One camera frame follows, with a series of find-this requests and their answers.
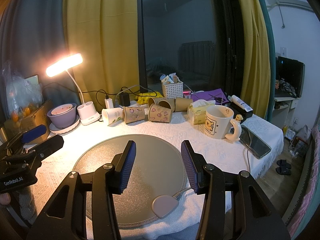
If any brown flower paper cup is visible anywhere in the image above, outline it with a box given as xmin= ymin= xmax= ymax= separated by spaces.
xmin=148 ymin=104 xmax=172 ymax=123

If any white paper cup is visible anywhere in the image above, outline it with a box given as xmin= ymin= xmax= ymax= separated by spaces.
xmin=101 ymin=107 xmax=124 ymax=126

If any brown cartoon paper cup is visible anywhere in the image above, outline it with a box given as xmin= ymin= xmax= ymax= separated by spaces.
xmin=124 ymin=107 xmax=145 ymax=124

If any plain brown paper cup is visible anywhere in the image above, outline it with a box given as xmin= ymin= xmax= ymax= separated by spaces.
xmin=175 ymin=98 xmax=193 ymax=112
xmin=158 ymin=98 xmax=175 ymax=112

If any printed brown paper cup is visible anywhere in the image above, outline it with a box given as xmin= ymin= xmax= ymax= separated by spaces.
xmin=148 ymin=97 xmax=163 ymax=107

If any person left hand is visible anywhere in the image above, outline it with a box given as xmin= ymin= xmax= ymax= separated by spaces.
xmin=0 ymin=193 xmax=11 ymax=206

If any cardboard box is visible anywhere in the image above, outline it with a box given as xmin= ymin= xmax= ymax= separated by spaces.
xmin=4 ymin=100 xmax=53 ymax=144

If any white scalloped plate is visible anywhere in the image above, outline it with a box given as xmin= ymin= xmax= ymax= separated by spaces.
xmin=49 ymin=114 xmax=81 ymax=135

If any purple bowl with lid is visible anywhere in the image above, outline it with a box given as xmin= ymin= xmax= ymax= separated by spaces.
xmin=47 ymin=103 xmax=76 ymax=128

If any round grey placemat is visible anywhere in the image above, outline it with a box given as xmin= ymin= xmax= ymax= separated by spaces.
xmin=73 ymin=134 xmax=187 ymax=229

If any white desk lamp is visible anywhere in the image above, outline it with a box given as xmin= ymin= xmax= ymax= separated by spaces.
xmin=45 ymin=52 xmax=101 ymax=126

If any pink silicone tab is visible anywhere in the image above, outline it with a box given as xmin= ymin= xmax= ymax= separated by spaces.
xmin=151 ymin=195 xmax=179 ymax=219

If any white bear mug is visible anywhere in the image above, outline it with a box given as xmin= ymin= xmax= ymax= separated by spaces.
xmin=204 ymin=105 xmax=242 ymax=142

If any black smartphone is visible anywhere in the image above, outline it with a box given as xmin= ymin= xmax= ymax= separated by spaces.
xmin=240 ymin=125 xmax=271 ymax=159

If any yellow tissue pack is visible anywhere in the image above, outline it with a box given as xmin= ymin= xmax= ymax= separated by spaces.
xmin=187 ymin=99 xmax=215 ymax=125

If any black box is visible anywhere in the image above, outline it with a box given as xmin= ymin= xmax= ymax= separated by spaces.
xmin=229 ymin=102 xmax=253 ymax=124

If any white power strip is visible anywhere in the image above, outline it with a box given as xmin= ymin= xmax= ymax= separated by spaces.
xmin=114 ymin=100 xmax=149 ymax=108

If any white usb charger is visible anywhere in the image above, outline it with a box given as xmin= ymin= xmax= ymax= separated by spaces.
xmin=104 ymin=98 xmax=114 ymax=109

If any black power adapter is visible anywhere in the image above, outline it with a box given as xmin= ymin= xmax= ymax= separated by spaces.
xmin=119 ymin=92 xmax=131 ymax=107

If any purple cloth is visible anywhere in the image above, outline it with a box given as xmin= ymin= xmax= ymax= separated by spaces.
xmin=191 ymin=88 xmax=229 ymax=105

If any white tube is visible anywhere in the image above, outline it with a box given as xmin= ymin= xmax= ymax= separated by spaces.
xmin=231 ymin=95 xmax=253 ymax=112

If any yellow snack bag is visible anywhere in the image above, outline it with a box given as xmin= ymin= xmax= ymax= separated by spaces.
xmin=135 ymin=91 xmax=163 ymax=105

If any pink small box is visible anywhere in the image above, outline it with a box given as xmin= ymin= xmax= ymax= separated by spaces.
xmin=183 ymin=91 xmax=191 ymax=99

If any white perforated basket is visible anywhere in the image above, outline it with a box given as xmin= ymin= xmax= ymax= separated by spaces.
xmin=162 ymin=81 xmax=183 ymax=99

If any yellow curtain right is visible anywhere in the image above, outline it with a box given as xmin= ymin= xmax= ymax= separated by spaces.
xmin=239 ymin=0 xmax=271 ymax=118

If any yellow curtain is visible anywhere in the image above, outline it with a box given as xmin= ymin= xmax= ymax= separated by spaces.
xmin=239 ymin=0 xmax=271 ymax=118
xmin=63 ymin=0 xmax=139 ymax=105

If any yellow curtain left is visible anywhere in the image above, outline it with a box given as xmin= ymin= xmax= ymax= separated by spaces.
xmin=63 ymin=0 xmax=139 ymax=105

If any black monitor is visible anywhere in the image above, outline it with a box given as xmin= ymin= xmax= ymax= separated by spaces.
xmin=275 ymin=56 xmax=305 ymax=98

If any wall air conditioner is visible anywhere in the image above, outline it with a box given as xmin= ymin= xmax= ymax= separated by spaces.
xmin=267 ymin=0 xmax=313 ymax=12

